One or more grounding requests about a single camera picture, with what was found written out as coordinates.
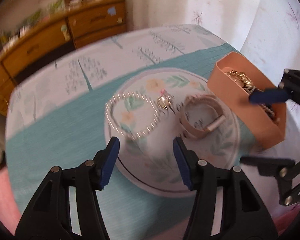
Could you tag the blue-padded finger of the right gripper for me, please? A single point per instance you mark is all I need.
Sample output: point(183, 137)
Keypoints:
point(283, 170)
point(288, 89)

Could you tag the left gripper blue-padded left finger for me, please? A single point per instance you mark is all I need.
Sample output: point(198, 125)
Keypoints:
point(47, 215)

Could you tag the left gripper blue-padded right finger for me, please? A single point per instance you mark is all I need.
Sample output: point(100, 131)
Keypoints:
point(244, 214)

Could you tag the gold sparkly brooch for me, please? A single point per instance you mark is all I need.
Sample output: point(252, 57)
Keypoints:
point(242, 79)

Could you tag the pink strap smart watch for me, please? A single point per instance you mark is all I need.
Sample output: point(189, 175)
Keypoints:
point(200, 115)

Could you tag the pink plastic tray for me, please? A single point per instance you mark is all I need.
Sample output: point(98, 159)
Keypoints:
point(267, 132)

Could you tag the white floral curtain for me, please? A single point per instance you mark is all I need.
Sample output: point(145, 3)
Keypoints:
point(267, 32)

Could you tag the pearl rhinestone brooch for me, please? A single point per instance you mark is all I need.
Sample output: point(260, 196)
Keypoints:
point(165, 100)

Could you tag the wooden dresser with drawers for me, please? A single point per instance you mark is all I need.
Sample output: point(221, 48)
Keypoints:
point(61, 34)

